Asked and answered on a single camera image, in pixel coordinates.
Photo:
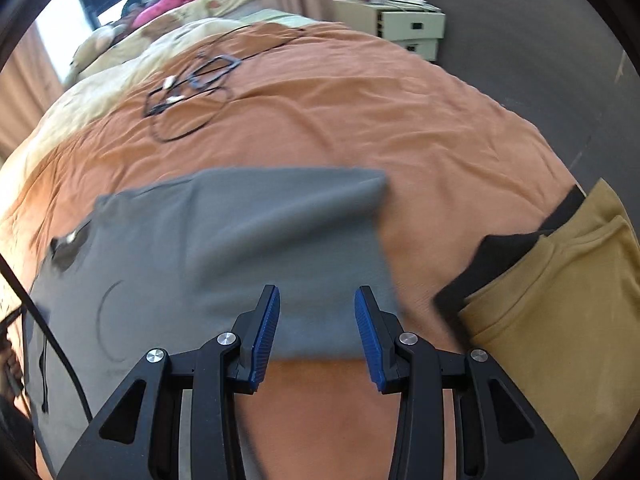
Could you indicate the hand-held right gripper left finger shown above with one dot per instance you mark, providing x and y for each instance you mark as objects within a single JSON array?
[{"x": 265, "y": 332}]

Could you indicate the pink cloth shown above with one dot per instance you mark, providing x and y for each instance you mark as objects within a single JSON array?
[{"x": 165, "y": 5}]

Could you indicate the black folded garment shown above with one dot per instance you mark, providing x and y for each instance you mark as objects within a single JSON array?
[{"x": 480, "y": 270}]

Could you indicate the cream nightstand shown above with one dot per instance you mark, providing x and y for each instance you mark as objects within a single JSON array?
[{"x": 400, "y": 22}]

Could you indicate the grey garment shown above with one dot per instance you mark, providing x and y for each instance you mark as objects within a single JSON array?
[{"x": 225, "y": 240}]

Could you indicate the orange bed sheet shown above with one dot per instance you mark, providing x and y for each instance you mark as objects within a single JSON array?
[{"x": 350, "y": 110}]

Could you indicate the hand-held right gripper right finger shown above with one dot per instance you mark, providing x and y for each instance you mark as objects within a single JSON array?
[{"x": 367, "y": 340}]

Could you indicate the mustard folded garment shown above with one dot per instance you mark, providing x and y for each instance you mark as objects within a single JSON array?
[{"x": 560, "y": 310}]

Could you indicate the cream blanket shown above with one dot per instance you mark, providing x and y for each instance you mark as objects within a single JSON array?
[{"x": 90, "y": 95}]

